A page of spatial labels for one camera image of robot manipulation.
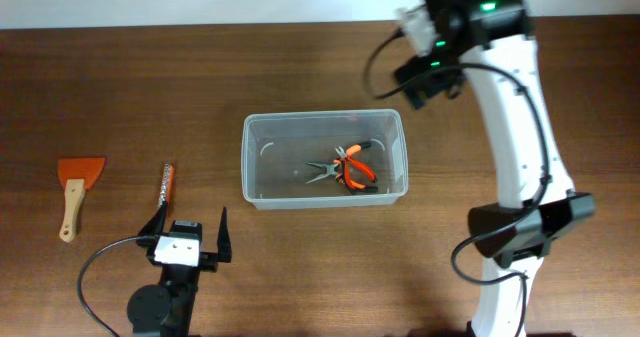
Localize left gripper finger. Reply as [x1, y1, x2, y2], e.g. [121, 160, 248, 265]
[138, 201, 168, 236]
[217, 207, 232, 263]

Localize orange scraper wooden handle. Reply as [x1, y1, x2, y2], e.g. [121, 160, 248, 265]
[57, 157, 106, 243]

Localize orange black long-nose pliers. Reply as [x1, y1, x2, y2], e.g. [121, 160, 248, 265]
[306, 157, 345, 186]

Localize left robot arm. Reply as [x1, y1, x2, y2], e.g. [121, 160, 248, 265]
[127, 202, 232, 337]

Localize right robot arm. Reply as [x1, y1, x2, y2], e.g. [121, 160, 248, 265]
[394, 0, 595, 336]

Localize clear plastic container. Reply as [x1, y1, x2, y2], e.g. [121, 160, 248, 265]
[241, 109, 409, 210]

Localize orange screwdriver bit holder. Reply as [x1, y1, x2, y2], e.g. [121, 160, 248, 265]
[157, 164, 175, 208]

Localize left black camera cable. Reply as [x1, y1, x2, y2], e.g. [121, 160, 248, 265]
[76, 235, 160, 337]

